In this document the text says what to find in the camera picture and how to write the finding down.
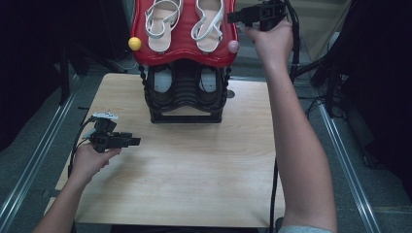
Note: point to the black metal stand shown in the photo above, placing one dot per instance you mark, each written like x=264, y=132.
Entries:
x=324, y=71

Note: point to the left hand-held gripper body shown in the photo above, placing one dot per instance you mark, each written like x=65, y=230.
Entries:
x=105, y=136

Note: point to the person's left hand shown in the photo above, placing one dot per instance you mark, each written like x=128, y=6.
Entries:
x=89, y=163

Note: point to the grey shirt sleeve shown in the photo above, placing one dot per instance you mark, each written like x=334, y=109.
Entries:
x=304, y=229

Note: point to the dark curtain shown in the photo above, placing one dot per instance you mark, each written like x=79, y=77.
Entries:
x=29, y=48
x=382, y=64

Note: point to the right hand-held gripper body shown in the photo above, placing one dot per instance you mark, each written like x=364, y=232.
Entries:
x=270, y=14

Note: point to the pink rack knob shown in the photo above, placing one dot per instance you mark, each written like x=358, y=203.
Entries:
x=233, y=46

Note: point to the red and black shoe rack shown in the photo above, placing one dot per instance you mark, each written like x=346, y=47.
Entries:
x=186, y=55

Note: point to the round grey table grommet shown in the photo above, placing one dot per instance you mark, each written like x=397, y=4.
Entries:
x=230, y=93

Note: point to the person's right hand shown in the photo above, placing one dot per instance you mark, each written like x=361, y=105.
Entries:
x=272, y=45

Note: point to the yellow rack knob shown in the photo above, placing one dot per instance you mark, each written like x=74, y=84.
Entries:
x=134, y=43

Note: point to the metal floor rail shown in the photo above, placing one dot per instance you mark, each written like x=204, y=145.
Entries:
x=29, y=161
x=350, y=168

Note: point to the grey tape strip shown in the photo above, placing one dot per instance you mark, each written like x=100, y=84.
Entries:
x=50, y=193

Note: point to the black leather shoe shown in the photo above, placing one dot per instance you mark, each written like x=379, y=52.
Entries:
x=208, y=81

